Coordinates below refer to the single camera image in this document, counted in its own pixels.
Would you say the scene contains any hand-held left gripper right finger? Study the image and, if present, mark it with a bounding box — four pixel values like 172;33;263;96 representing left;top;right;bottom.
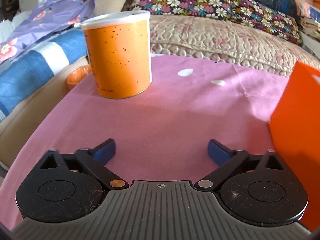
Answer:
194;139;284;192

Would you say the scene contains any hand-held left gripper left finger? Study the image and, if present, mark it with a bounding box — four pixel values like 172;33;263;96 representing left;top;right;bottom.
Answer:
40;138;129;191

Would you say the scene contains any orange cardboard box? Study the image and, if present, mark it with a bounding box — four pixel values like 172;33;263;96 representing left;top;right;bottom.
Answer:
269;60;320;233

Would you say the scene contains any pink tablecloth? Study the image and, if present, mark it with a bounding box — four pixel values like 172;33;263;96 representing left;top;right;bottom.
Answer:
0;54;320;230

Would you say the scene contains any tan blanket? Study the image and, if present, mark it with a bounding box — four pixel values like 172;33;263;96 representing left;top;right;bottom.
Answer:
0;55;93;167

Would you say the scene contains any orange speckled canister white lid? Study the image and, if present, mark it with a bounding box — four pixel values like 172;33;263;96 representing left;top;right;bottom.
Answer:
80;10;153;100

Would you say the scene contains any blue white striped blanket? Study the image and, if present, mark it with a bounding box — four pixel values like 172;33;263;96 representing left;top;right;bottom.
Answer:
0;26;88;117

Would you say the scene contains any beige quilted sofa cover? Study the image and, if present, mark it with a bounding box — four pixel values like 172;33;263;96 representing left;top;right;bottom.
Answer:
149;15;320;77

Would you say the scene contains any floral daisy cushion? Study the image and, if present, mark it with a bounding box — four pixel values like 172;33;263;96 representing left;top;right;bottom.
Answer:
229;0;303;47
122;0;232;20

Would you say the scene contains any purple floral cloth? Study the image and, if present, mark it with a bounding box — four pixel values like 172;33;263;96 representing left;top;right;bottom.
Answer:
0;0;97;63

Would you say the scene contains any beige pillow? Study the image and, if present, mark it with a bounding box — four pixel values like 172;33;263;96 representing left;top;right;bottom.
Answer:
94;0;134;18

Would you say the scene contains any white cloth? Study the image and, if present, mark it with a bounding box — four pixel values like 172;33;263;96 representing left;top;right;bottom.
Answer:
0;11;30;43

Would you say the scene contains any stack of books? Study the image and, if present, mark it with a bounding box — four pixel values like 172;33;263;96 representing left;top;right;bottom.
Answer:
297;0;320;48

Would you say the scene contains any dark wooden cabinet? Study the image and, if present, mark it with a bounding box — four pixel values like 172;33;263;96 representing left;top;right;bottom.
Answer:
0;0;19;22

